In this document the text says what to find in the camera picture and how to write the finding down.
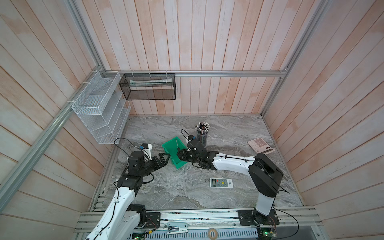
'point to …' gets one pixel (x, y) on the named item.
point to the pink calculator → (260, 146)
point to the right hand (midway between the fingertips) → (178, 154)
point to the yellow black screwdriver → (178, 148)
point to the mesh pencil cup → (202, 129)
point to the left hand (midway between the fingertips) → (166, 159)
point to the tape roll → (212, 233)
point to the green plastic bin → (171, 147)
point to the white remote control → (221, 183)
